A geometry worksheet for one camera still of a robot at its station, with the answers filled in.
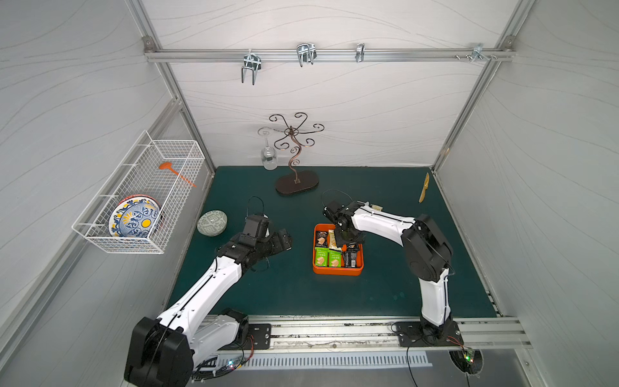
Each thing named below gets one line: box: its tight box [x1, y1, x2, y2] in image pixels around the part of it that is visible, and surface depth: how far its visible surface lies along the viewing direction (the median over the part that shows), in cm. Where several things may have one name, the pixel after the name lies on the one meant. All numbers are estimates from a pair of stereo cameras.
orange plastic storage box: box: [312, 223, 365, 277], surface depth 88 cm
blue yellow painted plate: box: [108, 194, 163, 238], surface depth 62 cm
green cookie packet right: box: [328, 249, 342, 268], surface depth 89 cm
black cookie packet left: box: [315, 230, 329, 248], surface depth 95 cm
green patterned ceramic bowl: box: [195, 209, 229, 238], surface depth 100 cm
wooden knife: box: [418, 172, 430, 204], surface depth 114 cm
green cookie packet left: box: [315, 246, 329, 267], surface depth 90 cm
